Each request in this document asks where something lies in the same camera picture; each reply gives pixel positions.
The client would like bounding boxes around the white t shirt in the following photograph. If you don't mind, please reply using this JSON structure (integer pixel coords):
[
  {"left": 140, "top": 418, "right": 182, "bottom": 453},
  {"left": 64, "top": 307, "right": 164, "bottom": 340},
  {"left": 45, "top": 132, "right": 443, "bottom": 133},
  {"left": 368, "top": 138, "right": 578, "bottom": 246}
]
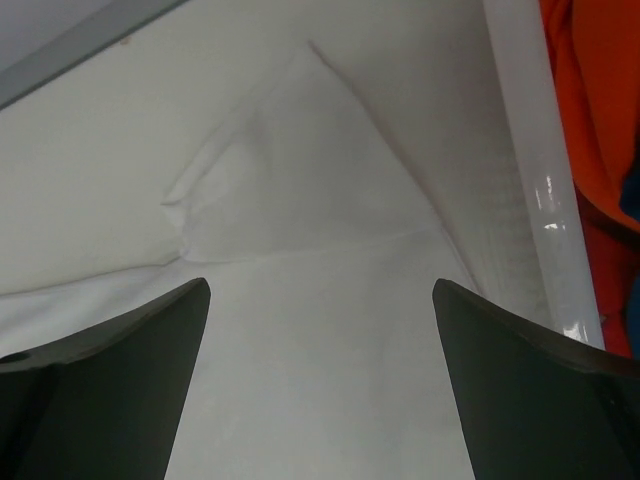
[{"left": 1, "top": 48, "right": 547, "bottom": 479}]

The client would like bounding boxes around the orange t shirt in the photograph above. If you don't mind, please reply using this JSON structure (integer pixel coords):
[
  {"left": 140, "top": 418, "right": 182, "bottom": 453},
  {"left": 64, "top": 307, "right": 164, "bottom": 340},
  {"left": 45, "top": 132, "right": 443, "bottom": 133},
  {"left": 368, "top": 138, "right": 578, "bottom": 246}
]
[{"left": 540, "top": 1, "right": 639, "bottom": 358}]

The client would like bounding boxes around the white plastic laundry basket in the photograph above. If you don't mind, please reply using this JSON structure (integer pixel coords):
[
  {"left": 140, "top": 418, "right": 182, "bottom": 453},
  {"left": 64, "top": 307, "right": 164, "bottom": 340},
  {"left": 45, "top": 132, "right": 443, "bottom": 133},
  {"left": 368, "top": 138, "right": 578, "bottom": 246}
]
[{"left": 483, "top": 0, "right": 605, "bottom": 349}]

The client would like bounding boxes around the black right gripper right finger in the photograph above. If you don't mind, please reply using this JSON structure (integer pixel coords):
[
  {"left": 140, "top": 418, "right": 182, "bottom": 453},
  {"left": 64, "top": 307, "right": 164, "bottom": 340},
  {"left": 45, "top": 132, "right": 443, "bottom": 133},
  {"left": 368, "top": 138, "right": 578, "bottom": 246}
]
[{"left": 433, "top": 279, "right": 639, "bottom": 479}]

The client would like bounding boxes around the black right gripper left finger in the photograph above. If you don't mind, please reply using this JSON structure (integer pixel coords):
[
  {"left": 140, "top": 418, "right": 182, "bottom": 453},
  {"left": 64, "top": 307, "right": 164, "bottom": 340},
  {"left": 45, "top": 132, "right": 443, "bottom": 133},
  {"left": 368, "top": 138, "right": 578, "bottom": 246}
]
[{"left": 1, "top": 278, "right": 210, "bottom": 479}]

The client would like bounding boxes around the blue t shirt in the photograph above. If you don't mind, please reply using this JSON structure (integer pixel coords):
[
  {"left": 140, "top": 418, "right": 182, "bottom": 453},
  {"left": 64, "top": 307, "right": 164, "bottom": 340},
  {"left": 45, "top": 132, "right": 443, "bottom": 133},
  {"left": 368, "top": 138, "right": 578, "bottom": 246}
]
[{"left": 619, "top": 164, "right": 640, "bottom": 221}]

